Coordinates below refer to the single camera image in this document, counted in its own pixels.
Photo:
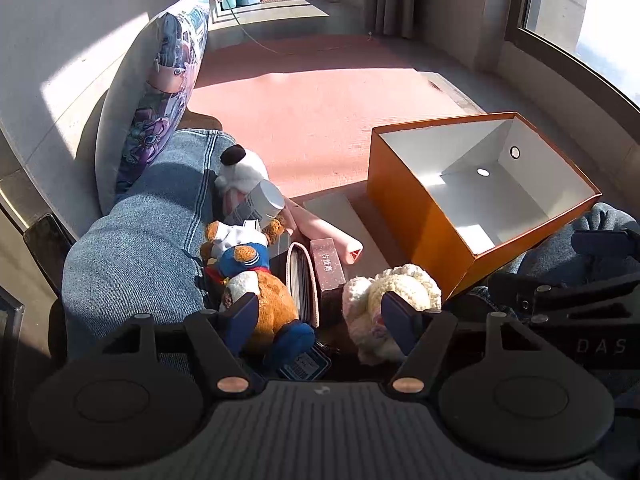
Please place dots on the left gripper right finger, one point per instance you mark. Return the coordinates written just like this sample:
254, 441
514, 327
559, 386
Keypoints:
422, 337

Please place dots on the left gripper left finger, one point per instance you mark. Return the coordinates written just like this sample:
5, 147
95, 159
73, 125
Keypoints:
217, 339

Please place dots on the crochet bunny plush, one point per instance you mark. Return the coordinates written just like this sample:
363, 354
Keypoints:
364, 308

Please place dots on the brown bear plush blue outfit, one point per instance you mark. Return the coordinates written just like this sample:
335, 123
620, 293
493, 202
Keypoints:
237, 259

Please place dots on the grey book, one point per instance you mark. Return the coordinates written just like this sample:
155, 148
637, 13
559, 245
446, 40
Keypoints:
302, 284

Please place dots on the pink tube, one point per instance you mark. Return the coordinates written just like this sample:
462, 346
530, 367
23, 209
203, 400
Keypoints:
313, 227

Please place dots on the white lotion tube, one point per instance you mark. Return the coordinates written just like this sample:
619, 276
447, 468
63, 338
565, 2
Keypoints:
262, 204

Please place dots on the orange cardboard box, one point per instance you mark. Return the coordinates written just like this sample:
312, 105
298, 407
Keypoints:
464, 196

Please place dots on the white dog plush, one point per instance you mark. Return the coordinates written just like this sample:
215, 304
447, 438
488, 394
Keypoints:
241, 170

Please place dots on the brown sock foot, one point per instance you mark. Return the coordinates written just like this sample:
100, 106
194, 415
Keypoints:
197, 121

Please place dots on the pink floor mat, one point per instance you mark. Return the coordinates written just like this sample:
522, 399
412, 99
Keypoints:
307, 106

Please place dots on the anime print pillow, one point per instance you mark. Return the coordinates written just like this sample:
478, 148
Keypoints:
148, 96

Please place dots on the window frame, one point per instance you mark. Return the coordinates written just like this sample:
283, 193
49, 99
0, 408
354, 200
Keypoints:
580, 75

